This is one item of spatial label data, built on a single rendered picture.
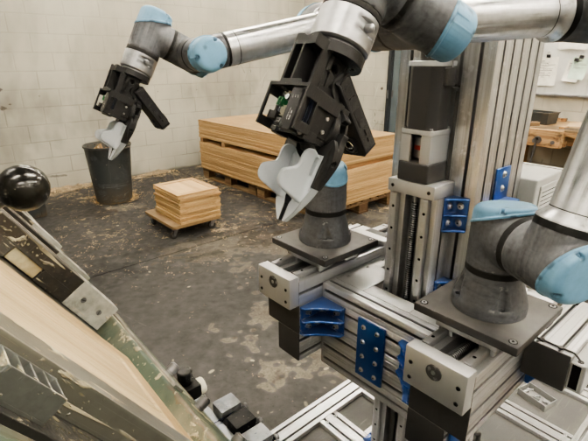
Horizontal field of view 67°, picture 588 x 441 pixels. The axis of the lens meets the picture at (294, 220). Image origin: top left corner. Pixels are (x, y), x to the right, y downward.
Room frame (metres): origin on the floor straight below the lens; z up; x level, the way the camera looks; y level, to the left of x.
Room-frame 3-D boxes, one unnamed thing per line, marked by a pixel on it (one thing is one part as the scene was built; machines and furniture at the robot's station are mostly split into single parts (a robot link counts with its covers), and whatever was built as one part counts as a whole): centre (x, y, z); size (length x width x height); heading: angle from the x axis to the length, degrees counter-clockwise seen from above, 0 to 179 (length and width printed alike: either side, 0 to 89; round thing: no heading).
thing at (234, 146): (5.33, 0.07, 0.39); 2.46 x 1.05 x 0.78; 41
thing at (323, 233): (1.20, -0.09, 1.09); 0.15 x 0.15 x 0.10
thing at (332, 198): (1.21, -0.09, 1.20); 0.13 x 0.12 x 0.14; 28
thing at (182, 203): (4.04, 1.08, 0.20); 0.61 x 0.53 x 0.40; 41
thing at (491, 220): (0.82, -0.42, 1.20); 0.13 x 0.12 x 0.14; 16
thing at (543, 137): (4.31, -2.39, 0.70); 0.40 x 0.27 x 0.39; 41
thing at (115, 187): (4.88, 2.07, 0.33); 0.52 x 0.51 x 0.65; 41
